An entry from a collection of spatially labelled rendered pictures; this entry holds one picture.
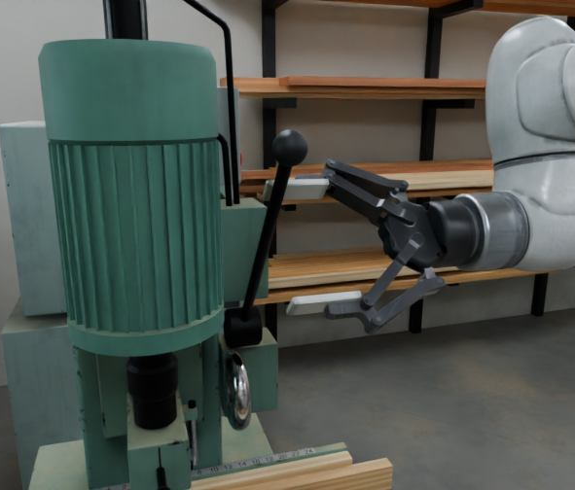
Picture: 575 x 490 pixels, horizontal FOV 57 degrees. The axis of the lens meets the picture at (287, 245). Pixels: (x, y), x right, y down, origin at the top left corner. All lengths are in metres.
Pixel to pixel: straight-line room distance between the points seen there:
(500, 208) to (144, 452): 0.48
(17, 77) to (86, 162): 2.41
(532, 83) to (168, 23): 2.44
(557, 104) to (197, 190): 0.39
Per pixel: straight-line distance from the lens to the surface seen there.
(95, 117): 0.52
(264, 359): 0.86
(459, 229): 0.58
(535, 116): 0.65
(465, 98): 3.03
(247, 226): 0.81
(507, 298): 4.06
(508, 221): 0.61
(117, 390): 0.78
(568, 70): 0.65
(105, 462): 0.95
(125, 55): 0.51
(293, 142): 0.50
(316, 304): 0.51
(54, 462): 1.16
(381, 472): 0.84
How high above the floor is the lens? 1.44
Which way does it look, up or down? 14 degrees down
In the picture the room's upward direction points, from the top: straight up
